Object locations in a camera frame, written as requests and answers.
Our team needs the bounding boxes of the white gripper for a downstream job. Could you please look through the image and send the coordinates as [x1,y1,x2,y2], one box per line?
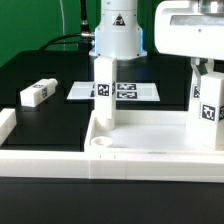
[154,0,224,77]

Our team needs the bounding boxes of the white desk top tray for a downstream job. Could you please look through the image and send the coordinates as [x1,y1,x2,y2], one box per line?
[84,110,224,156]

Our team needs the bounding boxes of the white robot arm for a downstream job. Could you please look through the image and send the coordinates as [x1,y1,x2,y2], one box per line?
[89,0,224,61]

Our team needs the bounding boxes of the tag marker base plate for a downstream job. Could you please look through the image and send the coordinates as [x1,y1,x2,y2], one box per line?
[67,82,160,102]

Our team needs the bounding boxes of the black cables at base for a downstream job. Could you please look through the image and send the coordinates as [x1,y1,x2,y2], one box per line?
[39,0,96,52]

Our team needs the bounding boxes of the white U-shaped fence frame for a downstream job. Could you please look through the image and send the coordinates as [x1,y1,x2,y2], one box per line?
[0,108,224,184]

